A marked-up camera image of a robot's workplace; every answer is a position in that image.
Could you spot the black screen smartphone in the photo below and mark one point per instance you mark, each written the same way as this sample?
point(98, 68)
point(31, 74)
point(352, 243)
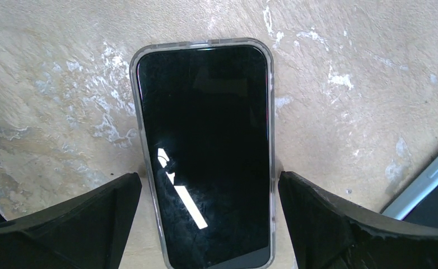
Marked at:
point(205, 117)

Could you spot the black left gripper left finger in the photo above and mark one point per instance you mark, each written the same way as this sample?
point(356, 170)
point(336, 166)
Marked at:
point(88, 231)

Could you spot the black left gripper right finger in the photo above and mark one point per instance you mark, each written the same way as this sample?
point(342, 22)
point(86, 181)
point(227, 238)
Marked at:
point(328, 231)

